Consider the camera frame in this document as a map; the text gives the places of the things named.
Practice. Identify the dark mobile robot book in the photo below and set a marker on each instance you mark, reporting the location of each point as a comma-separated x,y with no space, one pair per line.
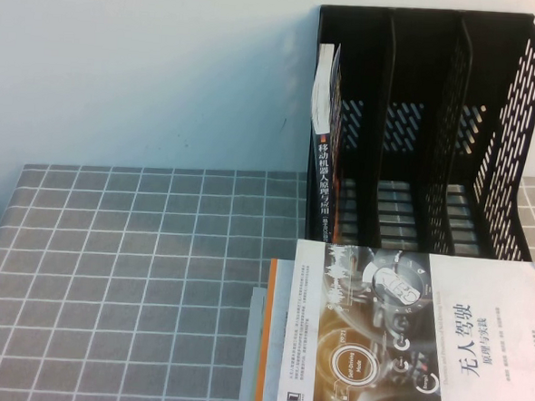
325,181

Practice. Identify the pale grey book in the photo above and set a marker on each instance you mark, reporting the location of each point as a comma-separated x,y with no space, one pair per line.
252,354

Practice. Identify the black plastic book stand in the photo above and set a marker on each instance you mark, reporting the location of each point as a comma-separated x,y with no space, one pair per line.
443,75

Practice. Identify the white self-driving book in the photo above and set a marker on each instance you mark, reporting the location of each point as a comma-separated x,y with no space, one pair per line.
404,336

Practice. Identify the orange-edged white book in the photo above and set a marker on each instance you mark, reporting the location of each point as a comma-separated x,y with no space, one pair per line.
274,328

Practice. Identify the grey checked tablecloth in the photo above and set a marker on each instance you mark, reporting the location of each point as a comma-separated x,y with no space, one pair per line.
121,282

